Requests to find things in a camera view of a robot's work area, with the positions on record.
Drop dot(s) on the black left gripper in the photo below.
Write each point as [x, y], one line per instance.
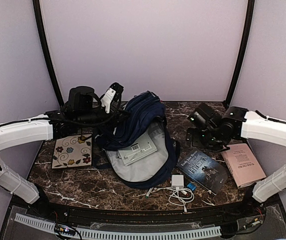
[115, 118]

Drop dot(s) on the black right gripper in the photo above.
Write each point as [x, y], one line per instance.
[196, 140]

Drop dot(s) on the navy blue student backpack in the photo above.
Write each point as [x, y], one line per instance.
[147, 113]

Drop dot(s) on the pale green thin book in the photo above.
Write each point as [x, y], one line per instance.
[141, 148]

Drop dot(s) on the blue card packet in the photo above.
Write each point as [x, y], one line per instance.
[203, 170]

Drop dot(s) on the pink hardcover book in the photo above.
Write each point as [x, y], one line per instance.
[243, 165]

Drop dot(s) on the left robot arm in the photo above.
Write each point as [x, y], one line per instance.
[83, 109]

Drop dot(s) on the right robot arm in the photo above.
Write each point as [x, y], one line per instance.
[215, 131]

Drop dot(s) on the white power adapter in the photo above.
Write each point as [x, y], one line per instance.
[177, 181]

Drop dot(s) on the blue eraser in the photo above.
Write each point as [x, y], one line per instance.
[191, 186]

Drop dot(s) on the floral pattern notebook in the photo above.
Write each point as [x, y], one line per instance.
[74, 151]

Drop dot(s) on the green capped marker pen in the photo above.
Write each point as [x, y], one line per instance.
[149, 192]

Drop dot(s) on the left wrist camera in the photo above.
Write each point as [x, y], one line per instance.
[111, 95]

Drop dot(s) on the black curved front rail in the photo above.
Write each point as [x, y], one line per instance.
[130, 206]

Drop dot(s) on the right black frame post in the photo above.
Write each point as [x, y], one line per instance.
[241, 53]

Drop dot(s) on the black frame post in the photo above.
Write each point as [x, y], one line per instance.
[46, 51]
[241, 53]

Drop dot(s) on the grey slotted cable duct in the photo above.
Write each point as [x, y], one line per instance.
[82, 233]

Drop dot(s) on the left black frame post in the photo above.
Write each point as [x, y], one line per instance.
[46, 51]

